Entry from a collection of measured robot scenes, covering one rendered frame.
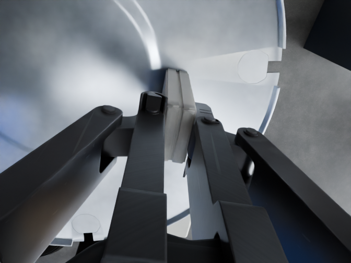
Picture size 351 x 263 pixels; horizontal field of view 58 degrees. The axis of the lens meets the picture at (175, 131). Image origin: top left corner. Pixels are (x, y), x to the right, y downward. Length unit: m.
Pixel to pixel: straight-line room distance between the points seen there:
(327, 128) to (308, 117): 0.09
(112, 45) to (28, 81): 0.06
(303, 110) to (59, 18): 1.02
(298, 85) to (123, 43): 0.95
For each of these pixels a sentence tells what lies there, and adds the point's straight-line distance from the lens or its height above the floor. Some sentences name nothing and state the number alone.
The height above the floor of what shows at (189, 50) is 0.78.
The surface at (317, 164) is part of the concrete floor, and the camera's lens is 1.28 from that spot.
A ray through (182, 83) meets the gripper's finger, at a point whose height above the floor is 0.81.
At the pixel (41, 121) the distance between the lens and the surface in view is 0.23.
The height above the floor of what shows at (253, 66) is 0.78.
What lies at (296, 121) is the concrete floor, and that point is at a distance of 1.17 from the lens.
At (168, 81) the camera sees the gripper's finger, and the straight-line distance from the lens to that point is 0.18.
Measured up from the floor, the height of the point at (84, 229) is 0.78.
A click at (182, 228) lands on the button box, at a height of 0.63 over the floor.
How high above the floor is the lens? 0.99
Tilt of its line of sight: 65 degrees down
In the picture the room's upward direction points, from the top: 177 degrees clockwise
